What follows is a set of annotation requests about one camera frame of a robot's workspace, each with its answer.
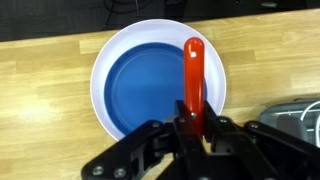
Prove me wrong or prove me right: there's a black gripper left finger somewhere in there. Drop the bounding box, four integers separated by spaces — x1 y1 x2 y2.
174 100 200 157

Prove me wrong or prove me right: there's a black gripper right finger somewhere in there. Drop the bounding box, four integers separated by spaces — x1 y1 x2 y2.
204 102 234 150

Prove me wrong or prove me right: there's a red handled butter knife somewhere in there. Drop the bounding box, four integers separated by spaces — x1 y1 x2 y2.
184 37 204 136

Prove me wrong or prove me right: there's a dark blue plate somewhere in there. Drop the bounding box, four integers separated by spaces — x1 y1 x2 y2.
103 42 208 136

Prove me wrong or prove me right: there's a lavender oval plate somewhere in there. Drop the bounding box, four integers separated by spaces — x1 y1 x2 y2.
90 19 226 140

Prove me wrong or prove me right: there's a grey dish drying rack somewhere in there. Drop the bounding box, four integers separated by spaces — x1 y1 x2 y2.
258 98 320 147

